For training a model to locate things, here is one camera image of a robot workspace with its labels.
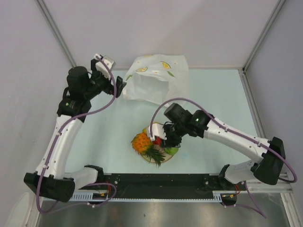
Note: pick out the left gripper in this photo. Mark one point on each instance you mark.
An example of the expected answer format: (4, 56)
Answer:
(109, 89)

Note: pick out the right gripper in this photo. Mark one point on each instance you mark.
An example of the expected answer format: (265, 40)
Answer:
(169, 142)

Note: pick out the fake red bell pepper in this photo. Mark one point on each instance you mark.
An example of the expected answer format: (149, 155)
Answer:
(158, 142)

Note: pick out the fake green apple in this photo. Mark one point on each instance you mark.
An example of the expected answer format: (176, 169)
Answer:
(171, 151)

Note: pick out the beige ceramic plate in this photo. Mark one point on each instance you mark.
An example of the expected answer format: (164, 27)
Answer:
(158, 157)

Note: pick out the white plastic bag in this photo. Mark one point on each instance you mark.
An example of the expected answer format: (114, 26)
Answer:
(157, 78)

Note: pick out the fake pineapple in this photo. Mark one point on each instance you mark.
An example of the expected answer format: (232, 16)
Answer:
(142, 144)

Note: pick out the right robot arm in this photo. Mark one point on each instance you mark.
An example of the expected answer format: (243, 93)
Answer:
(266, 156)

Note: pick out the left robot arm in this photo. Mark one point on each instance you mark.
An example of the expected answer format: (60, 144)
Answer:
(50, 180)

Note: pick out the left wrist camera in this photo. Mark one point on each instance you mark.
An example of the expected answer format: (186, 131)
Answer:
(103, 64)

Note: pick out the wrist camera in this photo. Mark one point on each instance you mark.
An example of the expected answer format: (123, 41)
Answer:
(103, 64)
(156, 130)

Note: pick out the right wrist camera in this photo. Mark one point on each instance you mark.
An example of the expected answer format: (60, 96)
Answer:
(156, 130)

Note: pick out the white cable duct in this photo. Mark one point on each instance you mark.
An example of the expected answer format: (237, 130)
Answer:
(95, 197)

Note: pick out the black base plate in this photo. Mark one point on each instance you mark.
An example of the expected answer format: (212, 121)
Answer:
(164, 186)

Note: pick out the aluminium frame rail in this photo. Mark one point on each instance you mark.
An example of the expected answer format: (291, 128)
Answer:
(293, 213)

